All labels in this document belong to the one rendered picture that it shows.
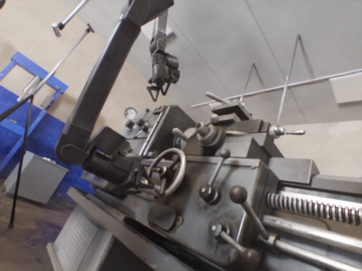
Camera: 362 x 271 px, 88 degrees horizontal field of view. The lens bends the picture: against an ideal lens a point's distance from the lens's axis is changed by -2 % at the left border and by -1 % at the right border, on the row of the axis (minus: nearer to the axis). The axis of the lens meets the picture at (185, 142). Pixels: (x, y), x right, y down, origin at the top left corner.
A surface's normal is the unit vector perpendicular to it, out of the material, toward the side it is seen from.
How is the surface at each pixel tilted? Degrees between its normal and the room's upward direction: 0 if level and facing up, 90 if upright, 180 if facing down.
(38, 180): 90
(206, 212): 90
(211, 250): 90
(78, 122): 92
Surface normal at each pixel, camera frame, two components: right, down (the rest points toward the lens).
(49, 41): 0.67, -0.01
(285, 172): -0.64, -0.52
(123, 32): 0.43, 0.30
